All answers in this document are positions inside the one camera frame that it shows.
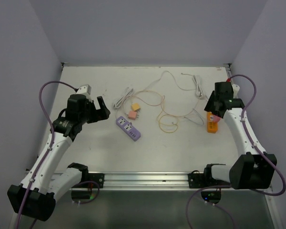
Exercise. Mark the yellow charger plug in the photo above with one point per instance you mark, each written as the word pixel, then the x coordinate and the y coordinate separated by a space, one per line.
pixel 135 107

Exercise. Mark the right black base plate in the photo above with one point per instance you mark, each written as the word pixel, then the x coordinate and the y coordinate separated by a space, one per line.
pixel 197 179

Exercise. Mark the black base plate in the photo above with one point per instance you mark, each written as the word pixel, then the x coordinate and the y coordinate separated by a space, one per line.
pixel 95 177
pixel 197 179

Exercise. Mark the pink charger plug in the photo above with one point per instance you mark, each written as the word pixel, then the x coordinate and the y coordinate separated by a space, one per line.
pixel 133 115

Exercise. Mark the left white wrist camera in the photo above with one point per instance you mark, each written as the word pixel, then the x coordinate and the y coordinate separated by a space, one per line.
pixel 84 90

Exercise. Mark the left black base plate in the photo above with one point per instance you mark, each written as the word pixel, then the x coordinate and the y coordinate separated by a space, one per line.
pixel 95 177

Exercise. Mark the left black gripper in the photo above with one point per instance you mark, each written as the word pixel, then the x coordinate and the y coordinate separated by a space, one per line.
pixel 102 113

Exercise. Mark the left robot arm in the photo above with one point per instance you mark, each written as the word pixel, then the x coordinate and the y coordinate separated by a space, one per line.
pixel 37 194

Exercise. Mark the aluminium mounting rail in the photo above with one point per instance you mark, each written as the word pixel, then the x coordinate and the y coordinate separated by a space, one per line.
pixel 145 180

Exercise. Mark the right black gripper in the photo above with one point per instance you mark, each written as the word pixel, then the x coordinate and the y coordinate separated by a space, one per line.
pixel 209 106

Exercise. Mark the pink plug on orange strip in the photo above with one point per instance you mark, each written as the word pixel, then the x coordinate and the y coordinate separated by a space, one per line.
pixel 214 118

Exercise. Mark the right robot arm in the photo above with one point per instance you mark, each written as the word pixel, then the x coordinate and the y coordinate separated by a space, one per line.
pixel 254 167

